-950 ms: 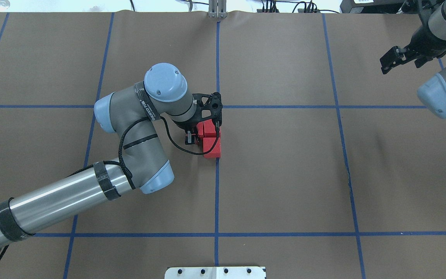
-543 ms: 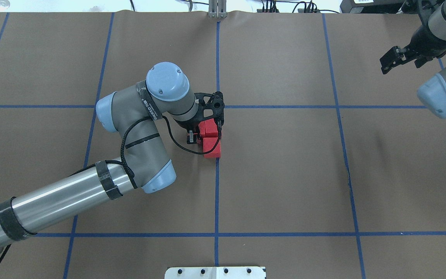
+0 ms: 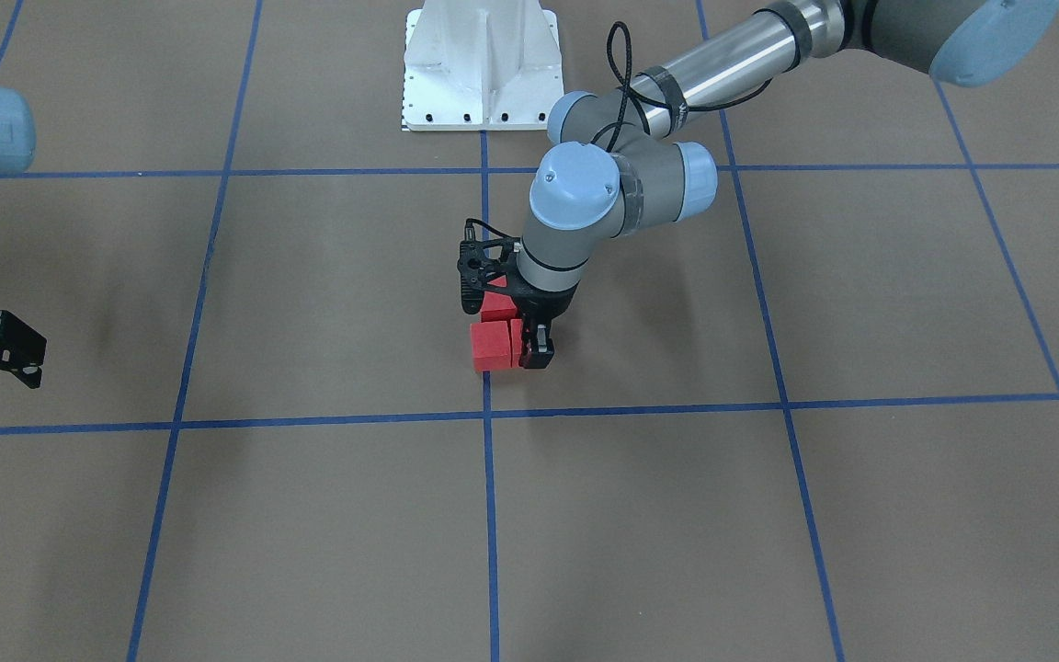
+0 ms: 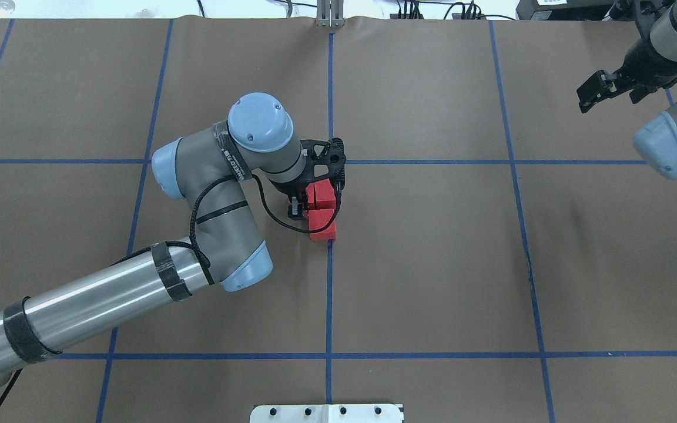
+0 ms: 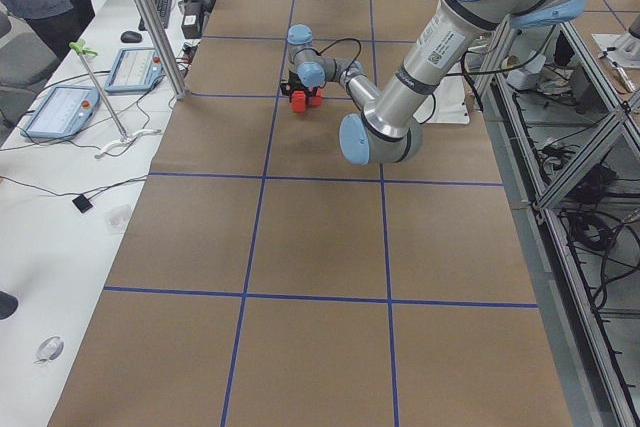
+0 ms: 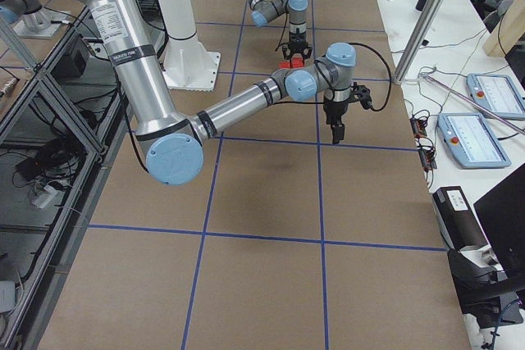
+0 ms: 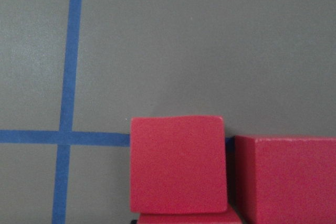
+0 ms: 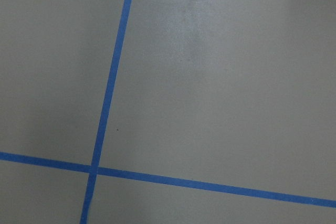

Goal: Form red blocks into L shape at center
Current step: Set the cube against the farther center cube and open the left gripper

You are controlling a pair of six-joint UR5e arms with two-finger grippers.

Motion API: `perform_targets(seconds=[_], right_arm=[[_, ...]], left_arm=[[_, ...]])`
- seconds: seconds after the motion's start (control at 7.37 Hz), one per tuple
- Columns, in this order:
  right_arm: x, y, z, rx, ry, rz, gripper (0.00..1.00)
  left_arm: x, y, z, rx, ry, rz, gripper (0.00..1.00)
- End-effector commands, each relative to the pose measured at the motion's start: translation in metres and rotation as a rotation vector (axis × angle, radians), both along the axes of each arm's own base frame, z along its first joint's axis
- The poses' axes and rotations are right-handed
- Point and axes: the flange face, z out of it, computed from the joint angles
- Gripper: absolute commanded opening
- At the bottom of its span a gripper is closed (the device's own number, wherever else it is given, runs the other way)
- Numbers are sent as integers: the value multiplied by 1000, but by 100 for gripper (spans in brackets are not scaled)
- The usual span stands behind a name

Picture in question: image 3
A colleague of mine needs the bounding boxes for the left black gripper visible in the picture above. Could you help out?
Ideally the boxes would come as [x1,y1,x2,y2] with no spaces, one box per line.
[509,276,577,370]

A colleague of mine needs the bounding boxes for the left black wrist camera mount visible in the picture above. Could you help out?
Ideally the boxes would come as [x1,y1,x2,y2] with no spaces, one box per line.
[457,218,524,315]

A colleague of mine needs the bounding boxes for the white camera mast base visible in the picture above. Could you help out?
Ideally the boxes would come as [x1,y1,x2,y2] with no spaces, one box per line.
[401,1,564,131]

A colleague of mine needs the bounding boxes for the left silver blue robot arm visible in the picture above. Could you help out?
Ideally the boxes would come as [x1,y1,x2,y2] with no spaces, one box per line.
[491,1,1059,370]

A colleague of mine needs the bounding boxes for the red block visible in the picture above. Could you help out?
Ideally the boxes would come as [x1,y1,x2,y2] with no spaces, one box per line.
[508,317,526,369]
[468,320,513,372]
[480,291,520,323]

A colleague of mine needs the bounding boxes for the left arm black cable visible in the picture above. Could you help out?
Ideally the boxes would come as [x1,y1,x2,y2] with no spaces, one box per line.
[589,22,774,153]

